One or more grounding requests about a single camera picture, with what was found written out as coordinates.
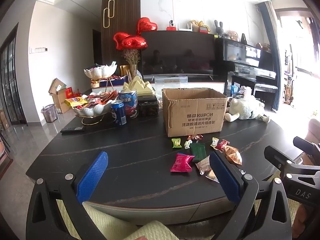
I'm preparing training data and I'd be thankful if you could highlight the pile of snacks in bowl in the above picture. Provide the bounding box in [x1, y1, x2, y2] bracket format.
[64, 90, 119, 110]

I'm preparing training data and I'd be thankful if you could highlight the glass panel door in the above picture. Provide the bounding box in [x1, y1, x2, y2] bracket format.
[0, 22, 27, 130]

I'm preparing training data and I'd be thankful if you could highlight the black television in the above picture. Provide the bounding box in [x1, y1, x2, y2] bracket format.
[140, 31, 217, 77]

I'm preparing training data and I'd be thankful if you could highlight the gold figurine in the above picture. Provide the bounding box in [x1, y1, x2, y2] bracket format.
[189, 20, 211, 33]

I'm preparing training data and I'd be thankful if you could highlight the black upright piano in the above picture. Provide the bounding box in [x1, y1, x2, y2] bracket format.
[214, 38, 278, 98]

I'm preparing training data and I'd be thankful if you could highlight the dark green snack packet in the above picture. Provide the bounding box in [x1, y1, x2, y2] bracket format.
[191, 142, 207, 162]

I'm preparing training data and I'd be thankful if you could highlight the pink snack packet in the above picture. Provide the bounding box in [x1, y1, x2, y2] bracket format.
[170, 153, 195, 173]

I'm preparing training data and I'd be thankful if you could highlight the brown cardboard box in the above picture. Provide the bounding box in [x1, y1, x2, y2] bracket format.
[162, 88, 228, 138]

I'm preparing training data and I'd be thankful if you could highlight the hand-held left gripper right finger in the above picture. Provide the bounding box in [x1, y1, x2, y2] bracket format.
[209, 151, 293, 240]

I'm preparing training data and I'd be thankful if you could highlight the beige snack packet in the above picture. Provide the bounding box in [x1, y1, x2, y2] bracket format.
[195, 155, 212, 175]

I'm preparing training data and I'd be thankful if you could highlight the yellow mountain shaped ornament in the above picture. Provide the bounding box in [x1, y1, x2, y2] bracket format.
[122, 76, 156, 97]

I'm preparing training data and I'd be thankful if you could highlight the dried flower bouquet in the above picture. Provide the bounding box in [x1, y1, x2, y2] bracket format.
[124, 49, 140, 80]

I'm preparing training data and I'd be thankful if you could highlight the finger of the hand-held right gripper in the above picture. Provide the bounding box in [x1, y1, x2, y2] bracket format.
[264, 145, 320, 172]
[293, 136, 320, 155]

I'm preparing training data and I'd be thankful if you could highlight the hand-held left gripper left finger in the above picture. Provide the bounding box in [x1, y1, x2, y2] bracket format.
[26, 151, 109, 240]

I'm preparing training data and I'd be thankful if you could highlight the small red candy packet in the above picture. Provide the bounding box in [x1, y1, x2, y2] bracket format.
[215, 140, 230, 152]

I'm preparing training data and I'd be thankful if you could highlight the grey trash bin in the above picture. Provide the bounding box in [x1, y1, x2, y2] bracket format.
[41, 104, 59, 124]

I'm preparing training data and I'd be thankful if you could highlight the small white petal bowl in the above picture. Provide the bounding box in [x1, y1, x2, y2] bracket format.
[84, 64, 118, 80]

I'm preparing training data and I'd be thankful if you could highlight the black tin box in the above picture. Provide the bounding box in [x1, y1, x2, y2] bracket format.
[137, 95, 159, 118]

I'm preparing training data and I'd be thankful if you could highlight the clear plastic bag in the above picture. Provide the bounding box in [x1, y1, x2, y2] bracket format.
[154, 76, 188, 90]

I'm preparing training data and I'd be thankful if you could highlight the blue soda can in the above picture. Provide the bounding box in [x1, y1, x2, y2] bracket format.
[110, 100, 127, 126]

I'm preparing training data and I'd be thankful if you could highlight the orange snack packet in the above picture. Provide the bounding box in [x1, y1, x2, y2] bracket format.
[223, 145, 243, 166]

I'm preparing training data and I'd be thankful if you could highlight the piano bench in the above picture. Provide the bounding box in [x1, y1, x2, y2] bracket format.
[253, 83, 279, 106]

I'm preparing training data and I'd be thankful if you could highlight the dark blue curtain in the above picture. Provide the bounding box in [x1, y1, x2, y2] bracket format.
[258, 1, 282, 112]

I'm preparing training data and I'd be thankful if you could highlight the white plush sheep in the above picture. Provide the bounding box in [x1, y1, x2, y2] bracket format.
[224, 97, 271, 124]

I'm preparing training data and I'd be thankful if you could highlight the black remote control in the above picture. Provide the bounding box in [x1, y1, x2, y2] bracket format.
[61, 127, 85, 134]

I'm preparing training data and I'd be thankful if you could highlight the tan pastry packet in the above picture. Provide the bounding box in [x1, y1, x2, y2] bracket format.
[205, 169, 219, 182]

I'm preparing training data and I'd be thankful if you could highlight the blue candy canister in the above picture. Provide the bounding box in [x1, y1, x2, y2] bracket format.
[118, 90, 139, 119]

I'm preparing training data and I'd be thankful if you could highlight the open cardboard box on floor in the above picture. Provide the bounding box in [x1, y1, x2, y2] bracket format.
[48, 78, 75, 114]

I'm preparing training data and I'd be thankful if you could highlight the gold wall ornament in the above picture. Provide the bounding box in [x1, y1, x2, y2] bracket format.
[103, 0, 116, 29]

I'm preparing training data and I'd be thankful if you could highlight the large white petal bowl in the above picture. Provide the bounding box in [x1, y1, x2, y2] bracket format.
[72, 99, 118, 118]

